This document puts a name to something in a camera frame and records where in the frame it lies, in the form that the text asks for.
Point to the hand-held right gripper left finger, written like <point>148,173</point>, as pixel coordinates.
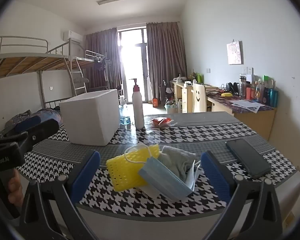
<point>86,177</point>

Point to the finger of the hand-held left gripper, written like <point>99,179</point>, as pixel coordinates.
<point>27,125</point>
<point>47,128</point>

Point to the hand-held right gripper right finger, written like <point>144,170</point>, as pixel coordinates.
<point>214,175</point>

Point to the yellow mesh sponge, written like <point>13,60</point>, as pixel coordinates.
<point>122,172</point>

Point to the grey cloth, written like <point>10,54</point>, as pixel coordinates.
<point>175,160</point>

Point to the white foam box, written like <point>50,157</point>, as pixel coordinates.
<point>90,120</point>

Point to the blue face mask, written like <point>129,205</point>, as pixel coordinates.
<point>162,180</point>

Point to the person's left hand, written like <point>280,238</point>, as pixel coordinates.
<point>15,190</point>

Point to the blue orange quilt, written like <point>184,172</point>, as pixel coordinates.
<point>50,113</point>

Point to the black smartphone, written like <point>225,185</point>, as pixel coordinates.
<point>247,157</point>

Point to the houndstooth tablecloth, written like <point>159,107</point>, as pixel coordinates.
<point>189,135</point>

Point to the large metal bunk bed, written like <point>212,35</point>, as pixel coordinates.
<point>27,62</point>

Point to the light wooden desk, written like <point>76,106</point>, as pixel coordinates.
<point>254,122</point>

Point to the red snack packet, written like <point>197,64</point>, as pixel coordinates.
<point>160,121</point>

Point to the printed papers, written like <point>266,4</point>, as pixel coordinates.
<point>247,105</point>

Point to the wooden smiley chair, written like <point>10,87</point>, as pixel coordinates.
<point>199,97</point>

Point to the white bucket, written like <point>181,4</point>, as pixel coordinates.
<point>171,108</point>

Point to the small yellow object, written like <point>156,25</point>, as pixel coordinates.
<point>226,94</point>

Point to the dark hanging clothes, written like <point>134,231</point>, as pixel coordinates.
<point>100,66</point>

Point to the metal bunk bed blue mattress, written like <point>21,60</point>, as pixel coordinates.
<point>95,58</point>

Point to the white pump bottle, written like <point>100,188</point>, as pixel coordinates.
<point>138,110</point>

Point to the orange bag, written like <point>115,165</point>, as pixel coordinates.
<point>155,102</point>

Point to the white air conditioner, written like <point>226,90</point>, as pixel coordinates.
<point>72,36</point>

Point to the row of toiletry bottles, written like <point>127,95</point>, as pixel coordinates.
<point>264,92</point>

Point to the brown curtain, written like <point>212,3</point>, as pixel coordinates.
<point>165,62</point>
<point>100,47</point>

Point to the green box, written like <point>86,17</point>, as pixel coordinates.
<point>199,78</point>

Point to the glass balcony door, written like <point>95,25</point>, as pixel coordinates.
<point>132,62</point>

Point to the white wall socket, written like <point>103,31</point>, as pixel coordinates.
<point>249,70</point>

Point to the pink wall picture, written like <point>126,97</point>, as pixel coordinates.
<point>234,53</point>

